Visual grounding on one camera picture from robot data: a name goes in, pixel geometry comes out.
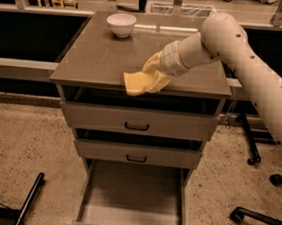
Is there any black stand leg left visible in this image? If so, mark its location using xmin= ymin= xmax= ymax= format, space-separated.
xmin=0 ymin=172 xmax=45 ymax=225

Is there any black office chair base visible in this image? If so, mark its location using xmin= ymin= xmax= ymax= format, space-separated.
xmin=229 ymin=170 xmax=282 ymax=225

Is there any middle grey drawer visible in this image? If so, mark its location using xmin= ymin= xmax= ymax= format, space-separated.
xmin=74 ymin=139 xmax=202 ymax=168

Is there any black stand leg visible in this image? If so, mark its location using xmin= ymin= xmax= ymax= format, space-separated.
xmin=0 ymin=172 xmax=45 ymax=225
xmin=236 ymin=113 xmax=275 ymax=165

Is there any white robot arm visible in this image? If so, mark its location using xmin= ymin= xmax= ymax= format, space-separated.
xmin=143 ymin=12 xmax=282 ymax=148

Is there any yellow sponge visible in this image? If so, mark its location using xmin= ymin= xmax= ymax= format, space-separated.
xmin=123 ymin=72 xmax=153 ymax=96

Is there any grey drawer cabinet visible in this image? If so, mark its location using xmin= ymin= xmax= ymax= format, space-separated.
xmin=42 ymin=8 xmax=236 ymax=225

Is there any grey drawer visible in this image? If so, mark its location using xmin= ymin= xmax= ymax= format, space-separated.
xmin=74 ymin=139 xmax=202 ymax=168
xmin=61 ymin=102 xmax=220 ymax=141
xmin=63 ymin=160 xmax=186 ymax=225

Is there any white ceramic bowl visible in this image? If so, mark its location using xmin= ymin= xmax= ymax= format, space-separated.
xmin=106 ymin=13 xmax=136 ymax=38

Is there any top grey drawer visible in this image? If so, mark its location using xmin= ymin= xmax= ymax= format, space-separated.
xmin=61 ymin=102 xmax=220 ymax=141

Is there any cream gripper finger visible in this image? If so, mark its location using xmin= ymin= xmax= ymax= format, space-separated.
xmin=142 ymin=53 xmax=161 ymax=75
xmin=145 ymin=71 xmax=171 ymax=94

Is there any bottom grey drawer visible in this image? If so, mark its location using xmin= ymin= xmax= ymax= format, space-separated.
xmin=63 ymin=160 xmax=186 ymax=225

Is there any grey metal railing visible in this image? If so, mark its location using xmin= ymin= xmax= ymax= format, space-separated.
xmin=0 ymin=58 xmax=248 ymax=101

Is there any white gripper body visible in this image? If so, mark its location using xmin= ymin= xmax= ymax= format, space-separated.
xmin=160 ymin=41 xmax=188 ymax=77

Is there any black stand leg right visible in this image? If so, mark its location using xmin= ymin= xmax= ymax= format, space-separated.
xmin=236 ymin=113 xmax=275 ymax=165

